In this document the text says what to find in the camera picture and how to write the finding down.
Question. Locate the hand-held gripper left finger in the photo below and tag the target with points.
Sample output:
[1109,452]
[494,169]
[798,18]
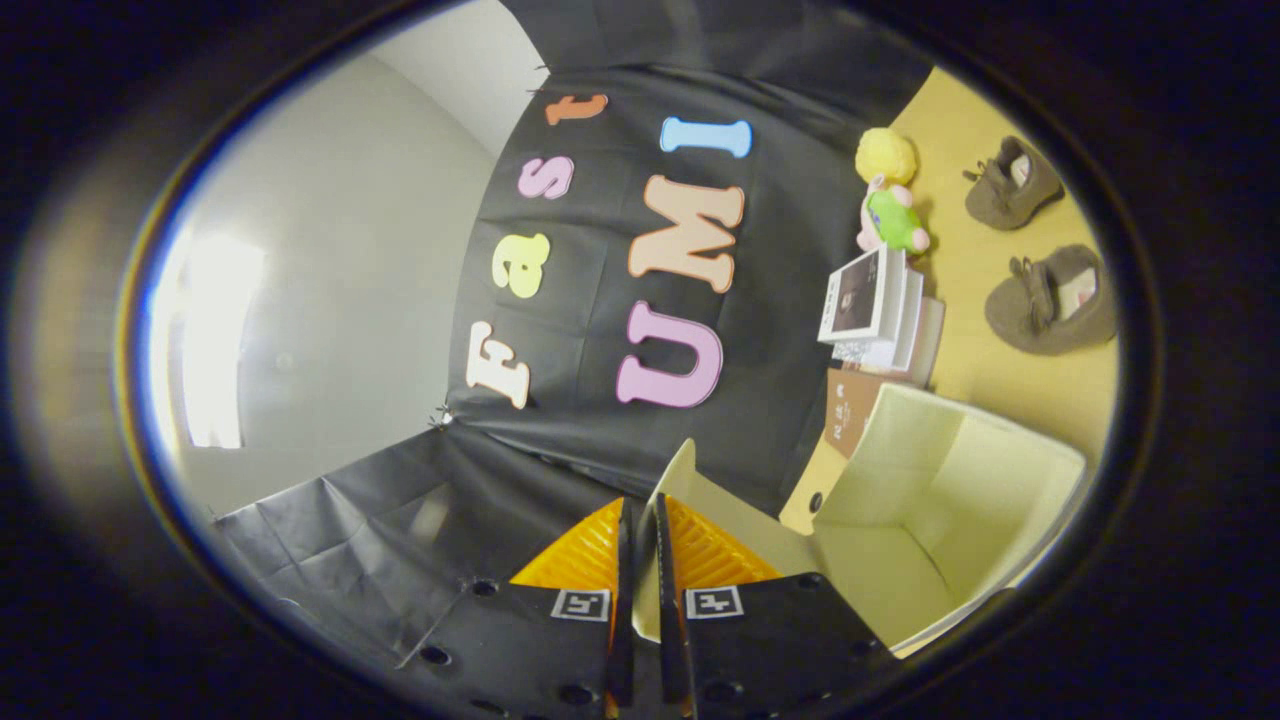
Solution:
[625,600]

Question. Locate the thick pale book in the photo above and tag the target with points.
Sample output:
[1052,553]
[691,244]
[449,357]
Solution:
[932,340]

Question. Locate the beige storage box grey lid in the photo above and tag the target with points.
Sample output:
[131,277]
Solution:
[930,500]

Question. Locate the white book patterned cover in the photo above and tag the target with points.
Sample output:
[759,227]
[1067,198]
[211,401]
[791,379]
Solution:
[908,330]

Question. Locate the brown cover book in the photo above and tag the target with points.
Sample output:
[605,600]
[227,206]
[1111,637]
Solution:
[850,410]

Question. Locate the brown fuzzy shoe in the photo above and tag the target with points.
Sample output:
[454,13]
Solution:
[1040,320]
[1000,200]

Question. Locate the yellow plush toy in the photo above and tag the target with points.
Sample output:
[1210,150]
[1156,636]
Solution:
[885,155]

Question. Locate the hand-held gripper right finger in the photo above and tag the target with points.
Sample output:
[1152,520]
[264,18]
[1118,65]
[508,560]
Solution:
[668,600]

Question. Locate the green and pink plush toy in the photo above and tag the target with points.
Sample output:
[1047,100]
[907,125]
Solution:
[893,220]

